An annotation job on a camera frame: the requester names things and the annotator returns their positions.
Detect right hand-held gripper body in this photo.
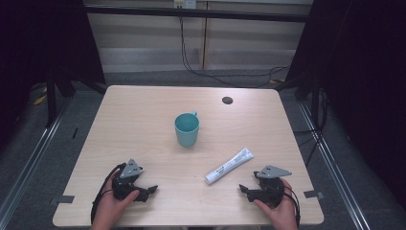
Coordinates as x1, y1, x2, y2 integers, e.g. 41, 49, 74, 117
254, 165, 292, 208

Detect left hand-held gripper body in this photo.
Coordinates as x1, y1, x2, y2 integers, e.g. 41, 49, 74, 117
111, 158, 144, 201

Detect white toothpaste tube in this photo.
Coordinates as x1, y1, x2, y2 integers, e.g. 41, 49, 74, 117
204, 147, 255, 185

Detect teal cup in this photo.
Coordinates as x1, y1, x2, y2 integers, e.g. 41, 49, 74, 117
173, 110, 200, 149

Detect person's right hand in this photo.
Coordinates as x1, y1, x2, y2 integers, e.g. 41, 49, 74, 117
254, 178, 300, 230

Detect person's left hand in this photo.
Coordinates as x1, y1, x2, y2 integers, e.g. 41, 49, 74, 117
91, 170, 141, 230

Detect black metal stand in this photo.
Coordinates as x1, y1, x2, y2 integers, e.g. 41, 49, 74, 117
46, 68, 76, 128

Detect yellow floor scrap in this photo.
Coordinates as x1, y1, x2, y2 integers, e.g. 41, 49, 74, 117
33, 87, 48, 105

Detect dark curtain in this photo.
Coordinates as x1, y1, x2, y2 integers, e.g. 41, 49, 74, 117
0, 0, 106, 151
285, 0, 406, 209

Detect black horizontal bar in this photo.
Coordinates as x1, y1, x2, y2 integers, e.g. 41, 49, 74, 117
84, 5, 312, 23

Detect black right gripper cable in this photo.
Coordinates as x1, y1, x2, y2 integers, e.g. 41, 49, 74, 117
281, 185, 302, 228

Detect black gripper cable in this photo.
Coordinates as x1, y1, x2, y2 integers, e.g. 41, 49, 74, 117
90, 162, 127, 224
281, 185, 302, 228

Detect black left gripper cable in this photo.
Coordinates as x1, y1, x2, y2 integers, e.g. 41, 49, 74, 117
90, 162, 127, 224

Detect black floor cables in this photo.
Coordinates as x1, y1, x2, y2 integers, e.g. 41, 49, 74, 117
293, 89, 329, 167

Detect metal floor rail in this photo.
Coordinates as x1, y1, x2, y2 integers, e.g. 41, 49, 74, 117
0, 99, 70, 221
298, 102, 372, 230

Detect long black hanging cable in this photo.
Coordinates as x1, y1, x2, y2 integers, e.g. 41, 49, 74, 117
179, 15, 291, 89

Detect white wall socket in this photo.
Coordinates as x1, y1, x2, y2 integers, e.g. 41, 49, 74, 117
173, 0, 197, 10

